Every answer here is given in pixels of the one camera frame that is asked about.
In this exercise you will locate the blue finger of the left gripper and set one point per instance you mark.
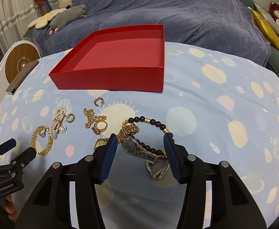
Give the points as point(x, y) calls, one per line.
point(25, 157)
point(7, 146)

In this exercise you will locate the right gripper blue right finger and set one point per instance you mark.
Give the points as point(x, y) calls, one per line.
point(172, 155)

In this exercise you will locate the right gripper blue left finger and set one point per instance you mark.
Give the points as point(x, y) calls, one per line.
point(108, 155)

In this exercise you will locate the gold chain-link bangle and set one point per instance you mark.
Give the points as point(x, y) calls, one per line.
point(42, 140)

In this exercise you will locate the gold wristwatch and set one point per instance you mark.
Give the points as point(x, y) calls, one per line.
point(129, 128)

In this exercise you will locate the silver blue-dial wristwatch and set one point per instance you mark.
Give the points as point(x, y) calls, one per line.
point(135, 148)

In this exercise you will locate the person's left hand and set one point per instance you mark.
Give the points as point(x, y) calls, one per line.
point(10, 208)

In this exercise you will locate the gold hoop earring near pearls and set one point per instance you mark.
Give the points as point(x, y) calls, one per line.
point(70, 118)

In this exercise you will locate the gold hoop earring near box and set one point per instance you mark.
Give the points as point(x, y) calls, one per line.
point(99, 102)

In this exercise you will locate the blue planet-print tablecloth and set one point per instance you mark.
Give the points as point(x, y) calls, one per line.
point(218, 106)

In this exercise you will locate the red cardboard box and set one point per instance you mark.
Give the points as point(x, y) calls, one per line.
point(120, 58)

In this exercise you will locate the white round wood-faced appliance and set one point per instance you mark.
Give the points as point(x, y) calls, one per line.
point(20, 54)

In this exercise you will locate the blue-grey sofa blanket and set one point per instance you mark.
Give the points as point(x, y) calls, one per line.
point(220, 25)

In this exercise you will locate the cream flower plush pillow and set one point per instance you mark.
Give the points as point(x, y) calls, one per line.
point(41, 22)

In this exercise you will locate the white sheer curtain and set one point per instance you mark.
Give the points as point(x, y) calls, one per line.
point(15, 16)

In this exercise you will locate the grey plush animal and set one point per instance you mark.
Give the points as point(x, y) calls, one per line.
point(66, 17)

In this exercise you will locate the gold shiny cushion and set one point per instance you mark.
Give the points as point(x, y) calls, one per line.
point(266, 29)

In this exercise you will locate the grey silver cushion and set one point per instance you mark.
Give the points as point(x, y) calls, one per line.
point(266, 15)

